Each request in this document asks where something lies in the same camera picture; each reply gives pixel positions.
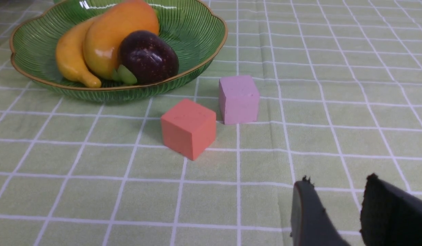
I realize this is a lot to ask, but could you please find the pink foam cube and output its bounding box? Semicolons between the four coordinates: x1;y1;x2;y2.
219;75;260;125

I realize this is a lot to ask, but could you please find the salmon foam cube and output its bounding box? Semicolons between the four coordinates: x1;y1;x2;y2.
161;98;217;161

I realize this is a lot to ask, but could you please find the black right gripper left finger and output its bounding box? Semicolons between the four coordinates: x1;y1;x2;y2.
290;176;349;246

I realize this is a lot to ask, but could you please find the green glass leaf plate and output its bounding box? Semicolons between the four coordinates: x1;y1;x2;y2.
9;0;228;103

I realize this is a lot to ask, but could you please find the yellow banana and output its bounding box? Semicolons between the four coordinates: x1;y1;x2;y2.
56;16;102;88

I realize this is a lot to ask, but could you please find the orange yellow mango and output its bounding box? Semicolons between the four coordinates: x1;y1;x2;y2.
83;0;160;80

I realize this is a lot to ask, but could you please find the green checkered tablecloth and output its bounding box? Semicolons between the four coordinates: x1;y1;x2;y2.
0;0;422;246

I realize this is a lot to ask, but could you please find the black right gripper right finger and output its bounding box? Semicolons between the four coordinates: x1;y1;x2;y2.
360;174;422;246

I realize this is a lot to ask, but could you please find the dark purple mangosteen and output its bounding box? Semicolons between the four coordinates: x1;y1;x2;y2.
111;30;179;85

